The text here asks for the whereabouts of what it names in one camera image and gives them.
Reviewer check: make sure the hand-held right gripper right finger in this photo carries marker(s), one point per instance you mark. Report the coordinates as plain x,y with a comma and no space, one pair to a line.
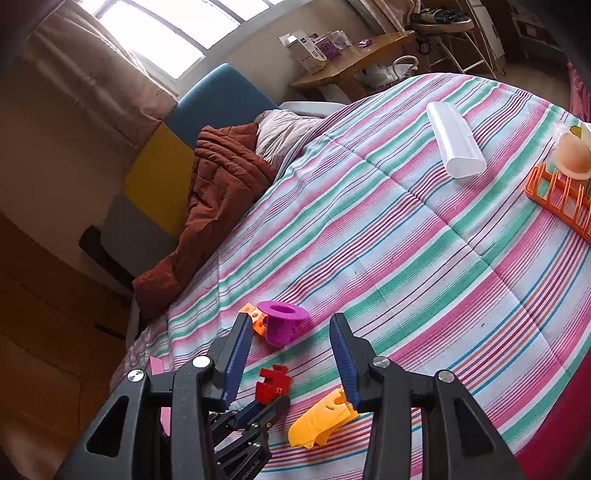
344,364

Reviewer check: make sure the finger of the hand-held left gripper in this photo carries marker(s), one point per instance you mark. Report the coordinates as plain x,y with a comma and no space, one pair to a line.
274,410
249,415

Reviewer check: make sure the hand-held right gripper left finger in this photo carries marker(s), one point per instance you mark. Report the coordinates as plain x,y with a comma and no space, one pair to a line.
238,360

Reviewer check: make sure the red puzzle piece block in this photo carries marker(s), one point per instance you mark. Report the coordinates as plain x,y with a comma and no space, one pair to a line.
272,383

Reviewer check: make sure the orange building block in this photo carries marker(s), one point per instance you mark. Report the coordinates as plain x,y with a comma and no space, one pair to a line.
256,321

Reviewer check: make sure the yellow plastic toy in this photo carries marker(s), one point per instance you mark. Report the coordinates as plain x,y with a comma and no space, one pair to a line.
318,422

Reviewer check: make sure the magenta toy cup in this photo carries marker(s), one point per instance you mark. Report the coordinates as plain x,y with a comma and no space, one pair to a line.
281,327

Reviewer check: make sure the orange plastic rack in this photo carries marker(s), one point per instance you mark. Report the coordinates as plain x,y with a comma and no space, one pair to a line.
554,194

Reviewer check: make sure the striped blanket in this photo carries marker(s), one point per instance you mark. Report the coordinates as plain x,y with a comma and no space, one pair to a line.
392,254

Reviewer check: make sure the brown quilt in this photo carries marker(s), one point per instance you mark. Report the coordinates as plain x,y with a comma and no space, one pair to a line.
221,194

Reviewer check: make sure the wooden cabinet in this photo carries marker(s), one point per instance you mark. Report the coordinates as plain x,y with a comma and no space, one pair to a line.
46,332

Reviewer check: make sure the blue yellow padded headboard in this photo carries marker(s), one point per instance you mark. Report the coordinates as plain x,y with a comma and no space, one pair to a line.
157,170

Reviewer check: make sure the pink bed sheet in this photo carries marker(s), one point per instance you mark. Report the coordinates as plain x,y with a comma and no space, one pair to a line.
563,415

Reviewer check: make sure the pale pink pillow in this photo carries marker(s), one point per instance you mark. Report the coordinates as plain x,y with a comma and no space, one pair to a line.
286,134

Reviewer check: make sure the white translucent plastic case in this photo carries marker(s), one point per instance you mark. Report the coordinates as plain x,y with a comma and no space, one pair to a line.
455,143

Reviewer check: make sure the grey bedding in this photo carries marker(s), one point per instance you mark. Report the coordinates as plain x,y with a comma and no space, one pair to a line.
314,107

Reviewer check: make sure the white bag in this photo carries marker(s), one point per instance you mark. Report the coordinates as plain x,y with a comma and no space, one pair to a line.
383,74

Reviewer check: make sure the wooden desk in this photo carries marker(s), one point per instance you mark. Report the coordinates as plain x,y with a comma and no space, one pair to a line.
351,60

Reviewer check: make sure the peach plastic cup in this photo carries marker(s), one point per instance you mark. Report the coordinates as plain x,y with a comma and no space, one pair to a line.
575,154

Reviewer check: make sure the white cardboard box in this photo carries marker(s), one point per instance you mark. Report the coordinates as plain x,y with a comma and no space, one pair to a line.
302,53

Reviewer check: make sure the purple patterned box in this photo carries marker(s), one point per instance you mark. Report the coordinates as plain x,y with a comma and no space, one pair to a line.
325,48

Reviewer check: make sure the beige curtain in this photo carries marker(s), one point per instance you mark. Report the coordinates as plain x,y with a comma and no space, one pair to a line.
92,69
392,14

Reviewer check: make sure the clear plastic container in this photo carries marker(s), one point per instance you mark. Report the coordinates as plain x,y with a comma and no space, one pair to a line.
338,39

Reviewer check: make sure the yellow green toy piece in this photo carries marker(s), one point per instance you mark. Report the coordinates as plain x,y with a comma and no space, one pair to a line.
576,131

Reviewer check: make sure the window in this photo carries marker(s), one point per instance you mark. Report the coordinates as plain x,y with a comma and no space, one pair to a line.
152,41

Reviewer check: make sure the white stool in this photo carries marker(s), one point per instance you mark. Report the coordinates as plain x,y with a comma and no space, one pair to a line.
443,23

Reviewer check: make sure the pink cloth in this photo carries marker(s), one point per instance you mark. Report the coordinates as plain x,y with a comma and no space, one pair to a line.
581,92

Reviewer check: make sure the wooden shelf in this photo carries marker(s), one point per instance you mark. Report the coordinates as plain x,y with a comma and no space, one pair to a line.
535,27

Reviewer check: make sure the black bed frame bar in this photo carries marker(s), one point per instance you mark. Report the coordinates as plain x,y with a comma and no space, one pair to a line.
104,256

